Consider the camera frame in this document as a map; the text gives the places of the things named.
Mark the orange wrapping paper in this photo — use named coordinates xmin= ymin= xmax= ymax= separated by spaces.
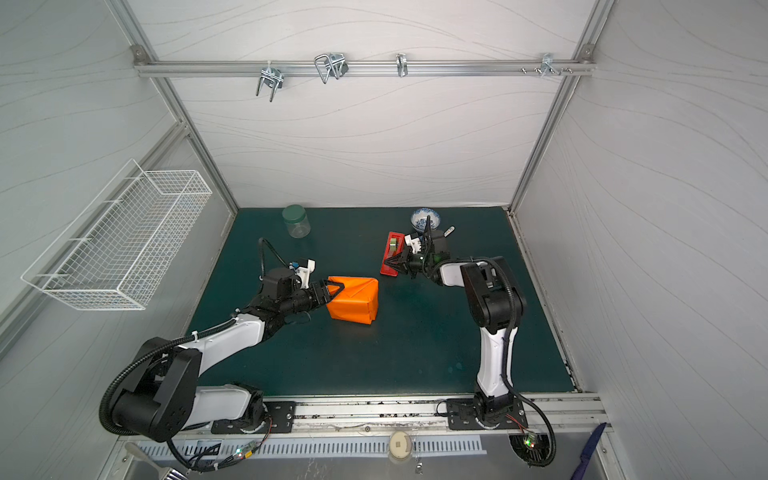
xmin=327 ymin=276 xmax=379 ymax=325

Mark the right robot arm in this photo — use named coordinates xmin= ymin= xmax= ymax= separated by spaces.
xmin=383 ymin=230 xmax=526 ymax=427

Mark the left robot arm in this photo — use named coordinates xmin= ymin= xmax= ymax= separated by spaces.
xmin=98 ymin=267 xmax=345 ymax=443

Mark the red tape dispenser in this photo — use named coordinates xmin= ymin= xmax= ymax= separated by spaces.
xmin=379 ymin=232 xmax=405 ymax=277

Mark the blue white ceramic bowl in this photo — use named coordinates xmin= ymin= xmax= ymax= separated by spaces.
xmin=410 ymin=207 xmax=441 ymax=233

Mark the green lid glass jar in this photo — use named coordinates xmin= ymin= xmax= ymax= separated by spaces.
xmin=281 ymin=204 xmax=311 ymax=239

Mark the green table mat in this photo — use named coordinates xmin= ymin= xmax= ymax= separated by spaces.
xmin=157 ymin=206 xmax=576 ymax=398

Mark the round white puck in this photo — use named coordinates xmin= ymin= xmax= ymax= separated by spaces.
xmin=388 ymin=430 xmax=414 ymax=464

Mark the small metal hook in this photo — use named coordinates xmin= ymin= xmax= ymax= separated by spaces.
xmin=395 ymin=53 xmax=408 ymax=78

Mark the middle metal clamp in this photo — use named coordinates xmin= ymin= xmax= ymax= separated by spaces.
xmin=314 ymin=52 xmax=349 ymax=84

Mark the metal clamp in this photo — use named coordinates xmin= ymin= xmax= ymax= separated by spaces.
xmin=314 ymin=52 xmax=349 ymax=84
xmin=255 ymin=64 xmax=284 ymax=102

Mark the left metal clamp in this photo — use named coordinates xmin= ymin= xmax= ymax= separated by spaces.
xmin=255 ymin=64 xmax=284 ymax=102

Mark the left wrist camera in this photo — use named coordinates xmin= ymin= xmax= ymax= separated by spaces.
xmin=289 ymin=259 xmax=316 ymax=290

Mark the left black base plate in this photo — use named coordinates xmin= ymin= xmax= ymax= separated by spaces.
xmin=210 ymin=400 xmax=296 ymax=435

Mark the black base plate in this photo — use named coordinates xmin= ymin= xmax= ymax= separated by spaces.
xmin=445 ymin=393 xmax=528 ymax=431
xmin=210 ymin=400 xmax=296 ymax=435

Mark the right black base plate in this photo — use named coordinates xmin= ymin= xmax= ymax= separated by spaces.
xmin=445 ymin=393 xmax=528 ymax=431

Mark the white wire basket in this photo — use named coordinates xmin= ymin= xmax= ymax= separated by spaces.
xmin=21 ymin=159 xmax=212 ymax=311

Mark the right base cable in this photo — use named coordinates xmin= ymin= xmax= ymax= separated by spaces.
xmin=508 ymin=389 xmax=558 ymax=468

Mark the right metal bracket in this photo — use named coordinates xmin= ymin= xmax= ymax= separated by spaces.
xmin=520 ymin=53 xmax=573 ymax=78

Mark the blue handled tool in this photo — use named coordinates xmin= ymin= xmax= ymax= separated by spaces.
xmin=570 ymin=422 xmax=607 ymax=480

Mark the aluminium cross rail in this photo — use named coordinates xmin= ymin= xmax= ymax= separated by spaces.
xmin=134 ymin=57 xmax=597 ymax=78

